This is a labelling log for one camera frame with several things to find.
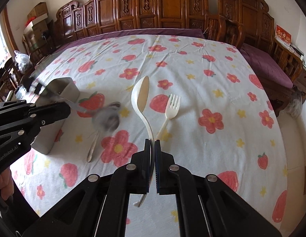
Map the stainless steel spoon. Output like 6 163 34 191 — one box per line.
87 102 121 163

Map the cream plastic fork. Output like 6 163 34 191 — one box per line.
156 94 181 140

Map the cream plastic spoon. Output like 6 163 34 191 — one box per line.
131 75 155 208

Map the left hand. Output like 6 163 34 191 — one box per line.
0 167 14 201

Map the metal rectangular tray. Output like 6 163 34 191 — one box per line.
31 77 80 155

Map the white plastic bag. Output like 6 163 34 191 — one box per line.
14 50 33 74

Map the floral white tablecloth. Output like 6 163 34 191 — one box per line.
11 34 287 227

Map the cardboard boxes stack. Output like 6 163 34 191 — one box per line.
22 2 50 54

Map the purple seat cushion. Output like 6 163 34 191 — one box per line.
240 43 293 89

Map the carved wooden bench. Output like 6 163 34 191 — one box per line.
53 0 245 49

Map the carved wooden armchair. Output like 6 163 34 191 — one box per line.
218 0 306 101

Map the red calendar card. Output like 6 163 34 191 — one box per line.
275 24 291 48

